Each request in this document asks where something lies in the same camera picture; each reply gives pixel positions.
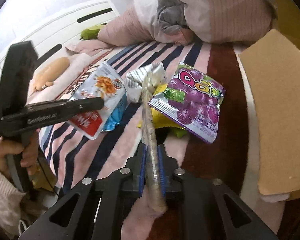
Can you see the pink grey rolled duvet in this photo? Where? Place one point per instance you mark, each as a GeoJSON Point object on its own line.
{"type": "Point", "coordinates": [180, 21]}

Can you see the cardboard box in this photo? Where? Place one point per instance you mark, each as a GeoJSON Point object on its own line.
{"type": "Point", "coordinates": [272, 67]}

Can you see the blue cracker pack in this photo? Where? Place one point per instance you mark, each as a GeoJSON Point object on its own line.
{"type": "Point", "coordinates": [116, 115]}

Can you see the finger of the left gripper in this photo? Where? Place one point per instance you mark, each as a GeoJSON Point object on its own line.
{"type": "Point", "coordinates": [48, 113]}

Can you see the green snack packet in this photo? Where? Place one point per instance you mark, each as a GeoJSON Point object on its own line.
{"type": "Point", "coordinates": [178, 132]}

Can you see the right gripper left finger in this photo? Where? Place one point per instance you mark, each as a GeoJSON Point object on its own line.
{"type": "Point", "coordinates": [118, 192]}

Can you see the yellow snack bag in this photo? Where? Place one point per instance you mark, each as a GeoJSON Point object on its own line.
{"type": "Point", "coordinates": [159, 120]}

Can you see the person left hand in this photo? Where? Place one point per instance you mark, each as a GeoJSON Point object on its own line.
{"type": "Point", "coordinates": [29, 154]}

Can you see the orange plush toy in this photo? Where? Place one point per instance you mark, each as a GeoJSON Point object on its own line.
{"type": "Point", "coordinates": [49, 74]}

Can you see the white bed headboard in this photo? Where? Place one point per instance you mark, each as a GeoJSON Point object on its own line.
{"type": "Point", "coordinates": [65, 27]}

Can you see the purple QQ gummy bag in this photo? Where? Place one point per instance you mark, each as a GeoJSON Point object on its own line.
{"type": "Point", "coordinates": [192, 100]}

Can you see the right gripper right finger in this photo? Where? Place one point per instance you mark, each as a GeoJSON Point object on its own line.
{"type": "Point", "coordinates": [187, 196]}

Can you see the white knit sleeve forearm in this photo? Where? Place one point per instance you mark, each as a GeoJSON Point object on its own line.
{"type": "Point", "coordinates": [10, 211]}

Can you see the striped pink navy blanket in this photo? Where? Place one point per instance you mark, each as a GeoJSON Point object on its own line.
{"type": "Point", "coordinates": [233, 157]}

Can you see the silver foil snack pack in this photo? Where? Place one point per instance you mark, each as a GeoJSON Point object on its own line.
{"type": "Point", "coordinates": [140, 82]}

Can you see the long clear biscuit stick pack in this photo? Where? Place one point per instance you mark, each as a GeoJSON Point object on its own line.
{"type": "Point", "coordinates": [156, 201]}

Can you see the white red snack pouch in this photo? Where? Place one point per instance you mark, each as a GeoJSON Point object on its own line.
{"type": "Point", "coordinates": [98, 96]}

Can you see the green plush toy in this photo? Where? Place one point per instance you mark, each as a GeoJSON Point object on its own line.
{"type": "Point", "coordinates": [91, 33]}

